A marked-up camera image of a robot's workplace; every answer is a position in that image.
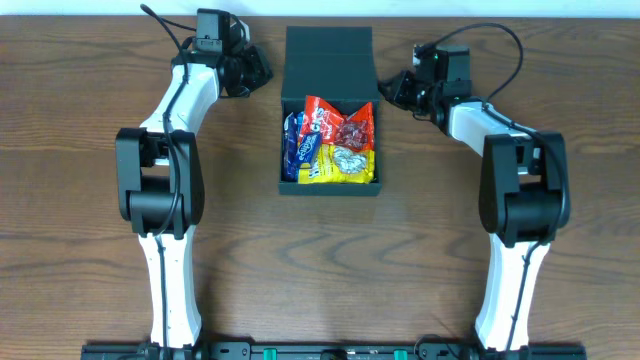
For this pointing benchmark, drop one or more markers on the yellow sunflower seed bag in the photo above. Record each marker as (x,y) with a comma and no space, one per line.
(337,164)

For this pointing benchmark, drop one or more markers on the blue Oreo cookie pack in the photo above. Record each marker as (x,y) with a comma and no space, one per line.
(291,127)

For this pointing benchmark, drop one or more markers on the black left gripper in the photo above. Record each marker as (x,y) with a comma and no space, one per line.
(256,63)

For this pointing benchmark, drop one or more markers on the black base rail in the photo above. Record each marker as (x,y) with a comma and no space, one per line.
(429,350)

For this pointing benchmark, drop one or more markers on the blue Eclipse mints box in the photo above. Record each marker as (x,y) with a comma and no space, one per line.
(307,150)

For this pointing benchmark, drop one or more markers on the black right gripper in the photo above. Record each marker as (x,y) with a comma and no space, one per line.
(403,92)

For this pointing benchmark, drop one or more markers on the black gift box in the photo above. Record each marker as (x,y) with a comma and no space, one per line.
(335,64)

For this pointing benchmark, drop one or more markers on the red Hacks candy bag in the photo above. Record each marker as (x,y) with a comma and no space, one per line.
(355,131)

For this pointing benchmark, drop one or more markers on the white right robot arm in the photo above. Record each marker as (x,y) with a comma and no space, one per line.
(523,196)

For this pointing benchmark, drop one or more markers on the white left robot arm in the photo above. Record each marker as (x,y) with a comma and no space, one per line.
(161,189)

